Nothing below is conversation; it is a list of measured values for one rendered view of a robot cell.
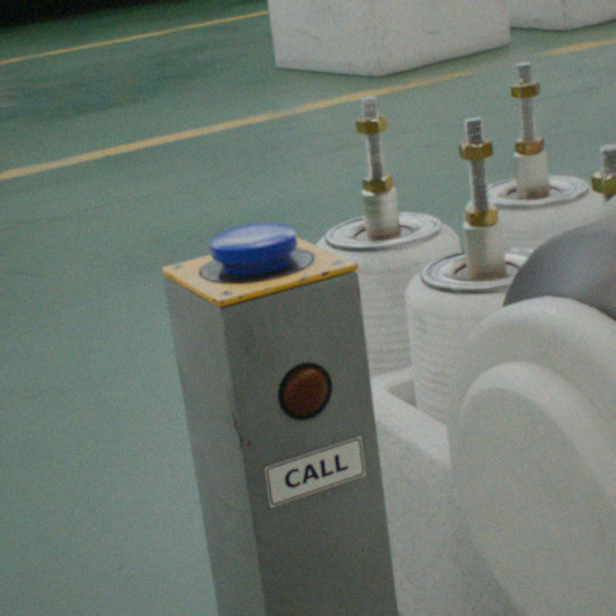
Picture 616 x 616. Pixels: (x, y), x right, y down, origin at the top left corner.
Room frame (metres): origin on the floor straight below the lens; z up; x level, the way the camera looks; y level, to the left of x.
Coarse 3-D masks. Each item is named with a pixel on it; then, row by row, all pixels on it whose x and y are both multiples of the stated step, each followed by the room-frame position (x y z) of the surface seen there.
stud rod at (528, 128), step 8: (520, 64) 0.91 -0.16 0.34; (528, 64) 0.91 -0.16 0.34; (520, 72) 0.91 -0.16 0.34; (528, 72) 0.91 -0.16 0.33; (520, 80) 0.91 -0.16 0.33; (528, 80) 0.91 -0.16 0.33; (520, 104) 0.91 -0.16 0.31; (528, 104) 0.91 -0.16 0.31; (520, 112) 0.91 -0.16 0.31; (528, 112) 0.91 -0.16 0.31; (528, 120) 0.91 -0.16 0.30; (528, 128) 0.91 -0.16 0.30; (528, 136) 0.91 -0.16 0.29
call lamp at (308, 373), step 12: (300, 372) 0.58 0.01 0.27; (312, 372) 0.58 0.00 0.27; (288, 384) 0.58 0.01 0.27; (300, 384) 0.58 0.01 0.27; (312, 384) 0.58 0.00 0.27; (324, 384) 0.59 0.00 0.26; (288, 396) 0.58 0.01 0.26; (300, 396) 0.58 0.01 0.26; (312, 396) 0.58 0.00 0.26; (324, 396) 0.58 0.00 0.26; (288, 408) 0.58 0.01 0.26; (300, 408) 0.58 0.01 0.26; (312, 408) 0.58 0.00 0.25
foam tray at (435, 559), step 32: (384, 384) 0.78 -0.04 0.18; (384, 416) 0.73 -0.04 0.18; (416, 416) 0.73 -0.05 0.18; (384, 448) 0.73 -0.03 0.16; (416, 448) 0.69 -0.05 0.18; (448, 448) 0.68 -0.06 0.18; (384, 480) 0.73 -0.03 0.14; (416, 480) 0.70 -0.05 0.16; (448, 480) 0.66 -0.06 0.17; (416, 512) 0.70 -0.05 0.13; (448, 512) 0.67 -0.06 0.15; (416, 544) 0.70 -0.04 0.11; (448, 544) 0.67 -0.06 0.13; (416, 576) 0.71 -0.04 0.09; (448, 576) 0.67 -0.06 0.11; (480, 576) 0.64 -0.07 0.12; (416, 608) 0.71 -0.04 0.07; (448, 608) 0.68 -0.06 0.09; (480, 608) 0.65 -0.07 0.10; (512, 608) 0.62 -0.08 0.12
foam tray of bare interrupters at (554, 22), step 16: (512, 0) 3.43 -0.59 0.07; (528, 0) 3.38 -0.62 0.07; (544, 0) 3.32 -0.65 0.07; (560, 0) 3.28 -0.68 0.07; (576, 0) 3.29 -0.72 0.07; (592, 0) 3.31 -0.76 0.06; (608, 0) 3.34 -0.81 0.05; (512, 16) 3.43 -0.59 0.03; (528, 16) 3.38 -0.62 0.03; (544, 16) 3.33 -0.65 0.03; (560, 16) 3.28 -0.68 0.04; (576, 16) 3.29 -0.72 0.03; (592, 16) 3.31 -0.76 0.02; (608, 16) 3.34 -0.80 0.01
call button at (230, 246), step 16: (256, 224) 0.63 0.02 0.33; (272, 224) 0.63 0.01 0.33; (224, 240) 0.61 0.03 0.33; (240, 240) 0.61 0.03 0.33; (256, 240) 0.60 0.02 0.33; (272, 240) 0.60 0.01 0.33; (288, 240) 0.60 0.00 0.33; (224, 256) 0.60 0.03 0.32; (240, 256) 0.60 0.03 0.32; (256, 256) 0.60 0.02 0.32; (272, 256) 0.60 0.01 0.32; (288, 256) 0.61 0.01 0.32; (240, 272) 0.60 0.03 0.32; (256, 272) 0.60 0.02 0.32
